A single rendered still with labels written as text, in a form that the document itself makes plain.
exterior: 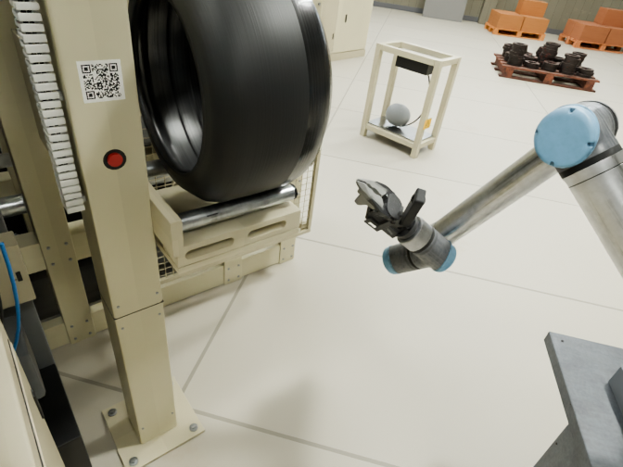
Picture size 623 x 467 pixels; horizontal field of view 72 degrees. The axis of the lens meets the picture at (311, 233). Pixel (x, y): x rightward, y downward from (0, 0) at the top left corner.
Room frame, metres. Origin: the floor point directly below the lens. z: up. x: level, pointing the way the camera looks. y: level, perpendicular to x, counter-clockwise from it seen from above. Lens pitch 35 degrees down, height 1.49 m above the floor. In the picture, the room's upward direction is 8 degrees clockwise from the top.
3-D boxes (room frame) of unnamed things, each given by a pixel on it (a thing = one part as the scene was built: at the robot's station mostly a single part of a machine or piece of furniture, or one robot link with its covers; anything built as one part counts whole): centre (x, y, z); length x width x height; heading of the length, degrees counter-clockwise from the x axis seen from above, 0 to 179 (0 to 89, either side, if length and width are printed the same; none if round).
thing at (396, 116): (3.76, -0.66, 0.40); 0.60 x 0.35 x 0.80; 52
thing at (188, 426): (0.83, 0.47, 0.01); 0.27 x 0.27 x 0.02; 42
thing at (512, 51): (7.28, -3.24, 0.25); 1.43 x 0.97 x 0.50; 81
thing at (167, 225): (0.90, 0.42, 0.90); 0.40 x 0.03 x 0.10; 42
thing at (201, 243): (0.91, 0.20, 0.83); 0.36 x 0.09 x 0.06; 132
